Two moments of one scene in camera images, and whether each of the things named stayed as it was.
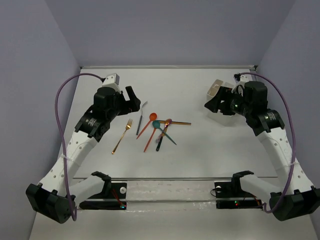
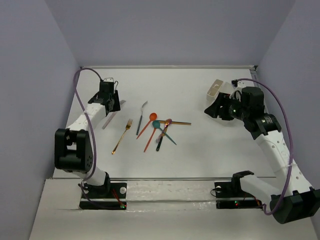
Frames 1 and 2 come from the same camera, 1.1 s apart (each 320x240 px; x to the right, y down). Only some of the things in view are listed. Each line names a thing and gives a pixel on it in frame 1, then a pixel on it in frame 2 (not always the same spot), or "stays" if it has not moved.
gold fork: (129, 124) stays
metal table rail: (211, 67) stays
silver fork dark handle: (140, 121) stays
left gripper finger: (131, 93) -> (109, 106)
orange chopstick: (176, 123) stays
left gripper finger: (133, 105) -> (116, 104)
